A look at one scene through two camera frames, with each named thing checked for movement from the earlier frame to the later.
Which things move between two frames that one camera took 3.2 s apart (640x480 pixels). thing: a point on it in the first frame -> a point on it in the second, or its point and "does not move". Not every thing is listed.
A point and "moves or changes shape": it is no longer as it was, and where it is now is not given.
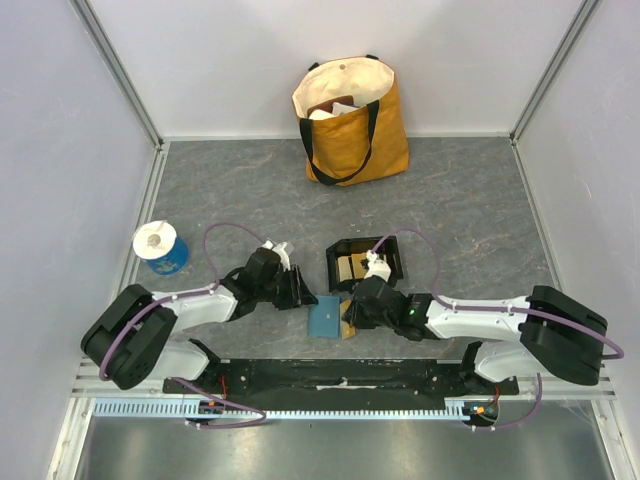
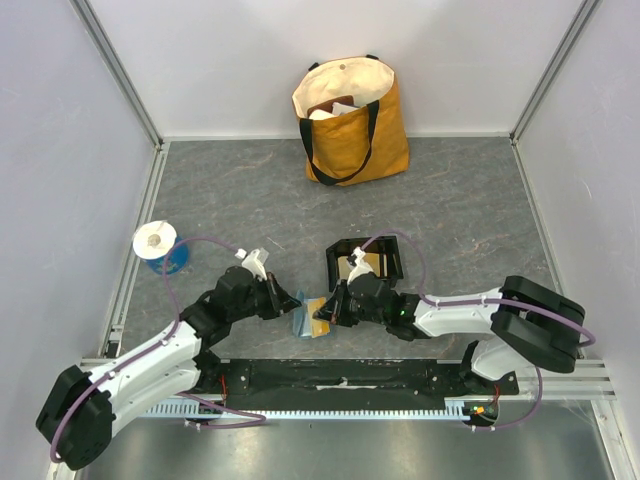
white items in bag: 337,110 does not move
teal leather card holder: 324,318 moves or changes shape
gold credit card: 347,332 -> 319,328
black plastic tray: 389,251 does not move
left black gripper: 298,291 -> 278,299
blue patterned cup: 172,263 does not move
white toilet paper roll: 154,239 does not move
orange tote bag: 352,120 does not move
